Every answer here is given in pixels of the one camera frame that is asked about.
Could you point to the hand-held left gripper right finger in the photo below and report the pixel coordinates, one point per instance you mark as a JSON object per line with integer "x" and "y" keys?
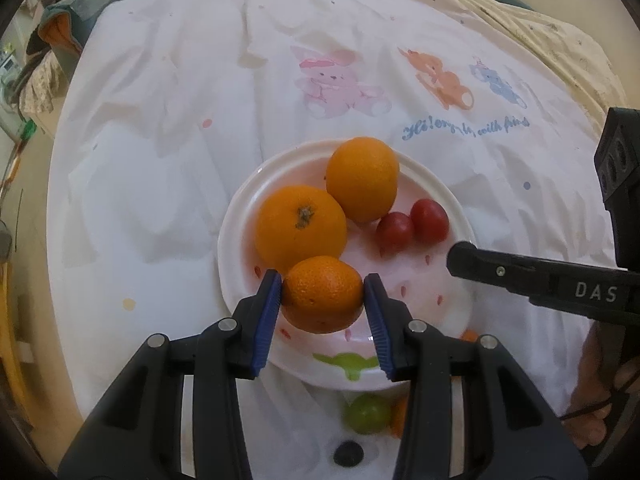
{"x": 380, "y": 325}

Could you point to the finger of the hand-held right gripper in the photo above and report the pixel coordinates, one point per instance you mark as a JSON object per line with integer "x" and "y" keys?
{"x": 485, "y": 270}

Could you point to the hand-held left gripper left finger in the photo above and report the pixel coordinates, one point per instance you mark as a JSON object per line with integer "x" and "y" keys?
{"x": 267, "y": 320}

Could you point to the pink seed-print bowl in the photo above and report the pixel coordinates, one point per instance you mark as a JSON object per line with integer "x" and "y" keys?
{"x": 420, "y": 285}

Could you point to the small mandarin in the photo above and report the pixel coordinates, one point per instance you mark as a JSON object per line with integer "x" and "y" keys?
{"x": 399, "y": 417}
{"x": 470, "y": 336}
{"x": 322, "y": 292}

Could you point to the large orange with stem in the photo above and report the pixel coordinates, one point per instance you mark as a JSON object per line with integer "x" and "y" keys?
{"x": 300, "y": 230}

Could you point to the large oval orange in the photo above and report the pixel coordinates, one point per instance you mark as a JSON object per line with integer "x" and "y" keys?
{"x": 362, "y": 180}

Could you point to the person's right hand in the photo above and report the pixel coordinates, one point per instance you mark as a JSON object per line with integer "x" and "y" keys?
{"x": 590, "y": 385}

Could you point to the green grape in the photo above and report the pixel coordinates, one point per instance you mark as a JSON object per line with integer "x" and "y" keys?
{"x": 366, "y": 412}

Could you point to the dark grape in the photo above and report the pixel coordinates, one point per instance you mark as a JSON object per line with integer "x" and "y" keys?
{"x": 348, "y": 453}

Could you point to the white animal-print blanket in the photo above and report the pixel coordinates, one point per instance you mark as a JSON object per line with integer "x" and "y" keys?
{"x": 175, "y": 135}

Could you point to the yellow wooden chair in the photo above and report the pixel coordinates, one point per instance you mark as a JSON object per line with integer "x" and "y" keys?
{"x": 15, "y": 375}

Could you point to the green dustpan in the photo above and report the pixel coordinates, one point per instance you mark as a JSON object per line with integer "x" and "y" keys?
{"x": 27, "y": 131}

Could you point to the floral bed sheet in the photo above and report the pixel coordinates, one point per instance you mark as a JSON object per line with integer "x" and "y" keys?
{"x": 42, "y": 85}

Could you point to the grey and orange cloth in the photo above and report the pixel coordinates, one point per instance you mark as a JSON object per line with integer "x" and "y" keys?
{"x": 85, "y": 10}

